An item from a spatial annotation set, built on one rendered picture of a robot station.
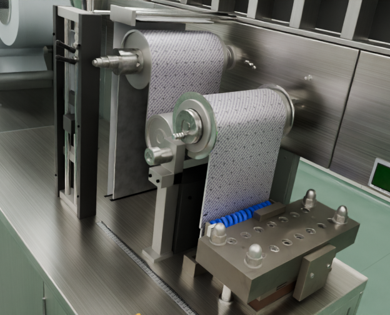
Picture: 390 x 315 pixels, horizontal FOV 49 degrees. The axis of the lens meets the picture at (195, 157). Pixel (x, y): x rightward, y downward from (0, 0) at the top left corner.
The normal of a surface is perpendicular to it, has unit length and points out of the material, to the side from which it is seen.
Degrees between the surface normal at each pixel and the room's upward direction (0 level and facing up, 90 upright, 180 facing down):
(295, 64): 90
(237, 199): 90
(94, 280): 0
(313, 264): 90
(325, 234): 0
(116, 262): 0
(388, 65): 90
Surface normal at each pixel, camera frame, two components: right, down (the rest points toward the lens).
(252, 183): 0.64, 0.37
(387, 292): 0.11, -0.91
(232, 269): -0.76, 0.18
